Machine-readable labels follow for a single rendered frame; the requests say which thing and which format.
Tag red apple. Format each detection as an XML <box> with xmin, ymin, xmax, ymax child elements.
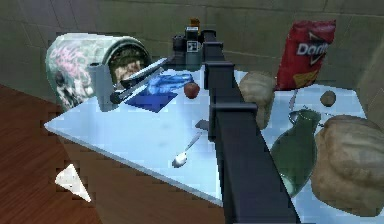
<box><xmin>183</xmin><ymin>82</ymin><xmax>201</xmax><ymax>100</ymax></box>

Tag grey upright block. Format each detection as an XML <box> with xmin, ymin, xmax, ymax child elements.
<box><xmin>87</xmin><ymin>63</ymin><xmax>120</xmax><ymax>113</ymax></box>

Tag green glass jug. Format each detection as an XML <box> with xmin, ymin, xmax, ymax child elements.
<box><xmin>269</xmin><ymin>109</ymin><xmax>323</xmax><ymax>198</ymax></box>

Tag large tan bread loaf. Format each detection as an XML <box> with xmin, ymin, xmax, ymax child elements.
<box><xmin>309</xmin><ymin>114</ymin><xmax>384</xmax><ymax>218</ymax></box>

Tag pale blue table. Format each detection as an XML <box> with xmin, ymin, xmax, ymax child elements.
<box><xmin>43</xmin><ymin>64</ymin><xmax>384</xmax><ymax>224</ymax></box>

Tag blue handbag with zipper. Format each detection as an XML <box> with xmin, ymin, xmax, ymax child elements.
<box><xmin>124</xmin><ymin>73</ymin><xmax>195</xmax><ymax>114</ymax></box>

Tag green white printed can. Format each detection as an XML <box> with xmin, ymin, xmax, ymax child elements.
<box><xmin>44</xmin><ymin>32</ymin><xmax>154</xmax><ymax>113</ymax></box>

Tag thin silver fork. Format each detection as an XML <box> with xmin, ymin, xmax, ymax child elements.
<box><xmin>287</xmin><ymin>87</ymin><xmax>301</xmax><ymax>123</ymax></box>

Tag small tan bread loaf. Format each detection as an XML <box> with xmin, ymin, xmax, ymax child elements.
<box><xmin>238</xmin><ymin>70</ymin><xmax>277</xmax><ymax>131</ymax></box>

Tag silver spoon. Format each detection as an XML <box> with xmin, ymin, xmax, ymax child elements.
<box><xmin>171</xmin><ymin>130</ymin><xmax>204</xmax><ymax>169</ymax></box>

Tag small brown potato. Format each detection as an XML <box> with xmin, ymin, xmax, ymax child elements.
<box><xmin>319</xmin><ymin>90</ymin><xmax>337</xmax><ymax>108</ymax></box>

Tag red chips bag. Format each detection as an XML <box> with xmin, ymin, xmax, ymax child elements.
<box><xmin>275</xmin><ymin>19</ymin><xmax>337</xmax><ymax>92</ymax></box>

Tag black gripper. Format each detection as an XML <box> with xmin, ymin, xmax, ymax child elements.
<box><xmin>109</xmin><ymin>33</ymin><xmax>188</xmax><ymax>104</ymax></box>

